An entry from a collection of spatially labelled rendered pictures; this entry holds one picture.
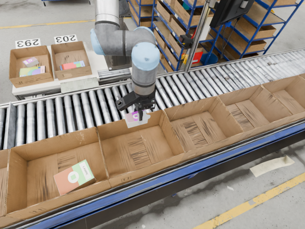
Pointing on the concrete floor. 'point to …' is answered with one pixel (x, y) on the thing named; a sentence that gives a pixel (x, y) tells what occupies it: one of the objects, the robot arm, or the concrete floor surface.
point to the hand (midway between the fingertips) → (136, 117)
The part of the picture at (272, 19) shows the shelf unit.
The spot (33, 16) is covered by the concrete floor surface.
